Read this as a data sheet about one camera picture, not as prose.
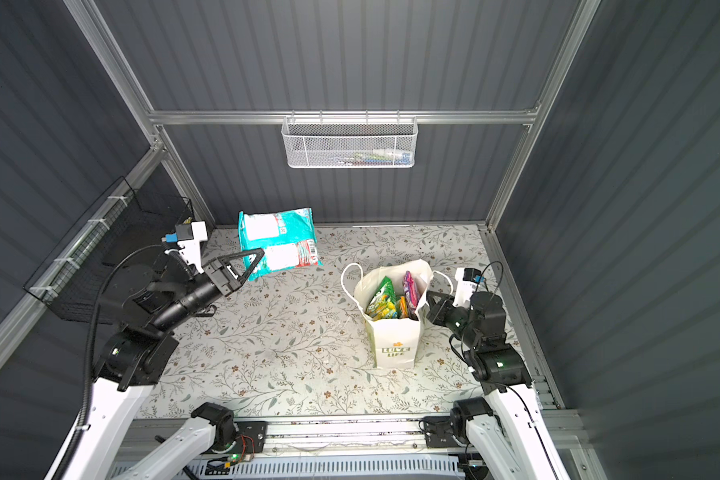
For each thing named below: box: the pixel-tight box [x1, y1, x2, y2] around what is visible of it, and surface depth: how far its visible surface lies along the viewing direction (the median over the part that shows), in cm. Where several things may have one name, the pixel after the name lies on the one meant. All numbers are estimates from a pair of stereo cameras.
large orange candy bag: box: [399, 296, 409, 319], surface depth 80 cm
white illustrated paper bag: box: [340, 259, 454, 369], surface depth 77 cm
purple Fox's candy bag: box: [403, 270, 420, 321], surface depth 80 cm
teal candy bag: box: [238, 207, 323, 281], surface depth 59 cm
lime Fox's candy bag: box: [366, 276, 397, 321], surface depth 82 cm
